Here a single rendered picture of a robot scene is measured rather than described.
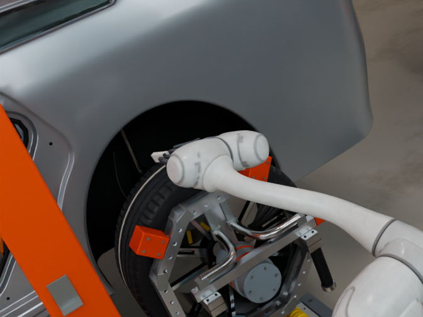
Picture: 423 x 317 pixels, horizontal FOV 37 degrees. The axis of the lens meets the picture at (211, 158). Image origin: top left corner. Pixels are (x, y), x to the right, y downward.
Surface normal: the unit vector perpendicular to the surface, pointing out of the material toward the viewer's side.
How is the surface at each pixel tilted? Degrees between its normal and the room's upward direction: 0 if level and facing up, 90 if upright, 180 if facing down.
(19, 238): 90
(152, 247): 90
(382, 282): 21
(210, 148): 38
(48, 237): 90
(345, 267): 0
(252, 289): 90
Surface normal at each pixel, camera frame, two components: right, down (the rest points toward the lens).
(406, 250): -0.11, -0.84
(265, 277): 0.42, 0.23
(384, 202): -0.36, -0.84
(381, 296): 0.00, -0.59
